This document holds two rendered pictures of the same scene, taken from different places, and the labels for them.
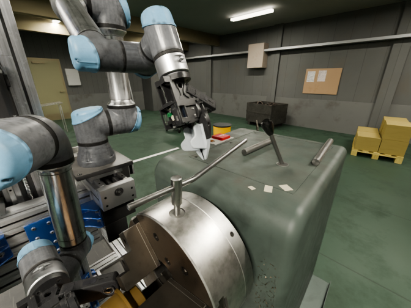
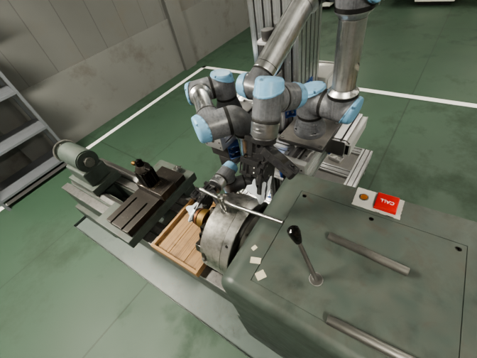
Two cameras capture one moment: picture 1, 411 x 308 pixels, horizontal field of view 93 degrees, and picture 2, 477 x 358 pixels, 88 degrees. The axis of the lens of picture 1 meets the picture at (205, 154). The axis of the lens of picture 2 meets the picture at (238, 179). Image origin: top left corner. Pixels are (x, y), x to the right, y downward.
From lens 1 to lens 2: 76 cm
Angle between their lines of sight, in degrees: 76
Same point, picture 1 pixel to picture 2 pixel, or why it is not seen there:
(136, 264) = not seen: hidden behind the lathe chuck
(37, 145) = (216, 131)
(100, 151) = (304, 127)
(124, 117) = (331, 109)
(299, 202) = (239, 282)
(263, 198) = (243, 257)
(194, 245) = (209, 227)
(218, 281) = (205, 247)
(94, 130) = (304, 109)
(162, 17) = (257, 91)
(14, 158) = (203, 136)
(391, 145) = not seen: outside the picture
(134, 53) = not seen: hidden behind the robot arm
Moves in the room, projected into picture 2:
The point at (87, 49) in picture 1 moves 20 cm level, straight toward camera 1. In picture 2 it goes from (240, 89) to (185, 118)
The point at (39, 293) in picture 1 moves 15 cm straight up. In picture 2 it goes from (209, 185) to (201, 161)
